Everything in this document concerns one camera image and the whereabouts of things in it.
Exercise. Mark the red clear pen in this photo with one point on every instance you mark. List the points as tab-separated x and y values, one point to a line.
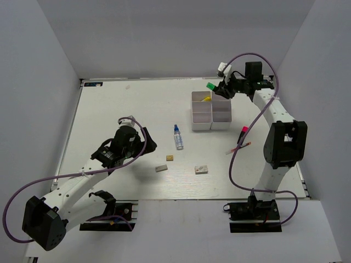
237	148

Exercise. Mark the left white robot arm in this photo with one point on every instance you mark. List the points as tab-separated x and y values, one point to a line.
48	219

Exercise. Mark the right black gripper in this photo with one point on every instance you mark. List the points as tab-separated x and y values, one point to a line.
225	91

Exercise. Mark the blue capped spray bottle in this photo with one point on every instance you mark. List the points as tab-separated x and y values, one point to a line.
178	138

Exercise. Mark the grey white eraser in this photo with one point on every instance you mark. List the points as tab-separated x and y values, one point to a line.
161	168

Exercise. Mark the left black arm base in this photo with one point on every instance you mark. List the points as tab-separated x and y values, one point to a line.
118	216

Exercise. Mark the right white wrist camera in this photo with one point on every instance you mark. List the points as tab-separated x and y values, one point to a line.
224	71

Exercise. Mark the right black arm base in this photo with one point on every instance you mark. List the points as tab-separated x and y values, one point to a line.
247	217

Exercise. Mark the small yellow eraser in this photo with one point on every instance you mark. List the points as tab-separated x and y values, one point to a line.
169	158

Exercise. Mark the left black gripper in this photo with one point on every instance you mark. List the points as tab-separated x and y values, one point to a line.
150	144

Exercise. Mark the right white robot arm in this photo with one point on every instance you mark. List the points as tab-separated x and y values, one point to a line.
286	139

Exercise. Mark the green capped black highlighter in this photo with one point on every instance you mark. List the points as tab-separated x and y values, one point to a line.
212	87

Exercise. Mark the left white divided container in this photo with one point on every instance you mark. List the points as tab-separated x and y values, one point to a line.
201	112

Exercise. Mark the pink capped black highlighter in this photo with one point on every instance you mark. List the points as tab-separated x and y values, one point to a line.
242	133

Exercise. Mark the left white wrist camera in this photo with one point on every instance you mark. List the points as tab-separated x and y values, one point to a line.
128	121

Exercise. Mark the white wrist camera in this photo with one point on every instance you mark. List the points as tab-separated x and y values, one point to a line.
128	121
224	71

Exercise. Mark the white boxed eraser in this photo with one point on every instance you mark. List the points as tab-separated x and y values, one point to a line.
202	169

